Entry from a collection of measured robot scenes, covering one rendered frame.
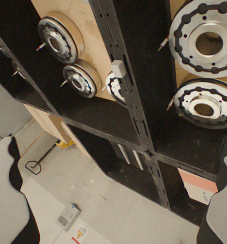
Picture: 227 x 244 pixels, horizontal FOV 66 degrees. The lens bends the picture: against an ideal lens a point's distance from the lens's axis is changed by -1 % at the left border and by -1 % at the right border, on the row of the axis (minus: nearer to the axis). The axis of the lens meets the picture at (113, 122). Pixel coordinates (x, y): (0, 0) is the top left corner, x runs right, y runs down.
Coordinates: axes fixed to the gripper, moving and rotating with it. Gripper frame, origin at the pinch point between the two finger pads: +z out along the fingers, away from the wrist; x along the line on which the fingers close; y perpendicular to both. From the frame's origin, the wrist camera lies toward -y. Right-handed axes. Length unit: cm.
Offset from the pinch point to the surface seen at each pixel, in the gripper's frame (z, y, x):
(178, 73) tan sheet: 20.0, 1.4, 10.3
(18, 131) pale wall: 275, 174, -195
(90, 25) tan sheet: 27.1, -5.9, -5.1
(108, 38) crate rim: 11.1, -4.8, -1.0
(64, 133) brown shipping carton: 78, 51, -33
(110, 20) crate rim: 9.9, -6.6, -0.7
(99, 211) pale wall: 190, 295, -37
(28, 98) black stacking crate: 50, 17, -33
